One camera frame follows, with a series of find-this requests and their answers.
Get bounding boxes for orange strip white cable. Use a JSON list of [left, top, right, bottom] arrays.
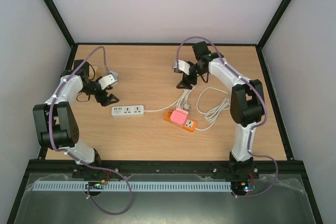
[[195, 87, 233, 131]]

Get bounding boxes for pink plug adapter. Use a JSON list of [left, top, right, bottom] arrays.
[[170, 108, 188, 126]]

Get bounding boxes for white power strip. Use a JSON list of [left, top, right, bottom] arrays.
[[111, 105, 144, 118]]

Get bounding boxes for wooden cube plug adapter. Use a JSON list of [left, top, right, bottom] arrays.
[[90, 66, 98, 78]]

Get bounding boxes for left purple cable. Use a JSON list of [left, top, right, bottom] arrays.
[[48, 46, 133, 217]]

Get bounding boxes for white slotted cable duct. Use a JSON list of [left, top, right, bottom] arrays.
[[33, 181, 232, 193]]

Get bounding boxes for black aluminium frame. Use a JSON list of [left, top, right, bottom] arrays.
[[7, 0, 322, 223]]

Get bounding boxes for white power strip cable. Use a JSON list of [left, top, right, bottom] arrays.
[[143, 87, 193, 113]]

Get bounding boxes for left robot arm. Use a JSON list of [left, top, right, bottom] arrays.
[[33, 60, 119, 166]]

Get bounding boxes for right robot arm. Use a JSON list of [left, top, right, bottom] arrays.
[[173, 38, 267, 178]]

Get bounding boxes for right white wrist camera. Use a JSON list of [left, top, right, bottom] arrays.
[[173, 60, 191, 75]]

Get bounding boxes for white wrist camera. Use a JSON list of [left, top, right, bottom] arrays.
[[173, 60, 191, 75], [97, 71, 119, 90]]

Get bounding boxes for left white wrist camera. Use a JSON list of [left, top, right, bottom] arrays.
[[97, 71, 119, 90]]

